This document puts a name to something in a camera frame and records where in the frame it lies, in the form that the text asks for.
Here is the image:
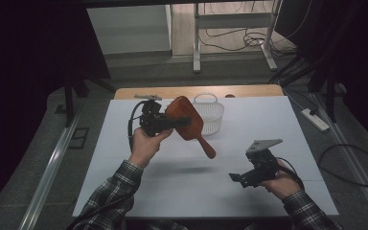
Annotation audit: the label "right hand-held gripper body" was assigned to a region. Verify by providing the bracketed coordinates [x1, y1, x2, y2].
[240, 138, 284, 189]

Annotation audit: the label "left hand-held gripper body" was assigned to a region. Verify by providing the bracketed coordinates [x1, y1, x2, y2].
[133, 94, 176, 138]

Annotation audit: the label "wooden hairbrush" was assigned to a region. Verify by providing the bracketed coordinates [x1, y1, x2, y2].
[165, 95, 218, 160]

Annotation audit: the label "white plastic basket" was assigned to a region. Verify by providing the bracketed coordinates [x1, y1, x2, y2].
[193, 92, 225, 136]

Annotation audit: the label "person's left hand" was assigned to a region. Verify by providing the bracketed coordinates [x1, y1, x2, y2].
[127, 126, 175, 170]

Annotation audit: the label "person's right hand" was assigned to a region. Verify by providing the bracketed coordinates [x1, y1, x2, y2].
[258, 159, 303, 201]

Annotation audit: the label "white table mat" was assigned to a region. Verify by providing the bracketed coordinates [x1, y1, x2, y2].
[72, 95, 339, 219]

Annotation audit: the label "white power strip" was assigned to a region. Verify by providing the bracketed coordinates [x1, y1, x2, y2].
[300, 107, 331, 132]

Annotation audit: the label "black floor socket plates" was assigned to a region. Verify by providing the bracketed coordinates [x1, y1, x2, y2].
[67, 126, 90, 150]

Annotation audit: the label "person's plaid clothing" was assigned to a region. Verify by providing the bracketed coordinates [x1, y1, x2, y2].
[147, 219, 190, 230]

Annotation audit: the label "black tripod stand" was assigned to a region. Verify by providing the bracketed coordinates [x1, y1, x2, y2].
[267, 54, 339, 124]
[61, 73, 116, 128]

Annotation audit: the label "white panel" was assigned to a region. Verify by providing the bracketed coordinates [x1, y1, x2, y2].
[86, 4, 173, 56]

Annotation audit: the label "dark curtain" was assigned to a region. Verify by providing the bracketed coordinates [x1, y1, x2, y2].
[0, 0, 111, 221]
[274, 0, 368, 154]

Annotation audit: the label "left hand-held gripper cable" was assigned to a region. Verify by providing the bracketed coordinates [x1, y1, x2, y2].
[65, 100, 151, 230]

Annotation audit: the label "hand-held gripper cable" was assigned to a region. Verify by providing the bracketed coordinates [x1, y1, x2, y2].
[65, 100, 151, 230]
[276, 156, 305, 190]

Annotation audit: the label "right hand-held gripper cable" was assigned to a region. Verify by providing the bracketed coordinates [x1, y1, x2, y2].
[276, 156, 305, 190]

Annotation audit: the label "black looped floor cable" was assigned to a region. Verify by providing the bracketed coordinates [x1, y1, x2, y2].
[318, 143, 368, 189]

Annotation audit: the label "tangle of floor cables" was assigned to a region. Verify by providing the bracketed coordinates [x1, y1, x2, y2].
[198, 27, 298, 58]

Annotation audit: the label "white metal desk frame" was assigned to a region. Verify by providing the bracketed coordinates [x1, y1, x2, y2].
[193, 0, 284, 74]

